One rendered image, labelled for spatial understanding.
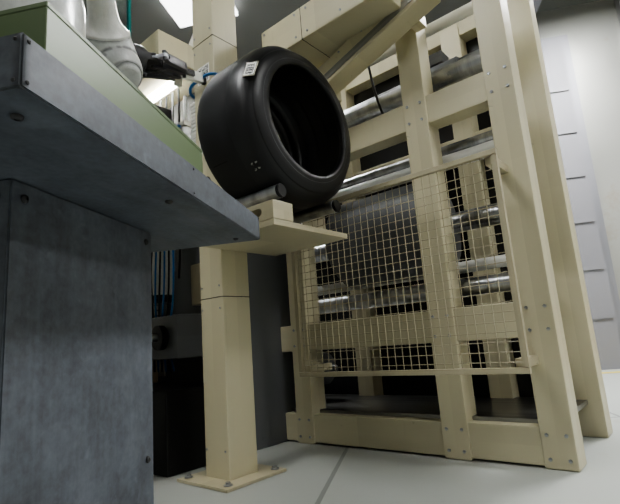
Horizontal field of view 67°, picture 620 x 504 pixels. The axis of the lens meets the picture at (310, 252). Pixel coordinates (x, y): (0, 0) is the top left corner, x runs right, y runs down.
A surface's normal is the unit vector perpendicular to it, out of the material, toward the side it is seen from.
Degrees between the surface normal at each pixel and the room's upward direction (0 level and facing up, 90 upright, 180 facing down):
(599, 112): 90
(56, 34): 90
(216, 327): 90
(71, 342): 90
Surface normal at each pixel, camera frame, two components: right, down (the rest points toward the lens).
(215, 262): -0.65, -0.10
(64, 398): 0.98, -0.11
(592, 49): -0.20, -0.17
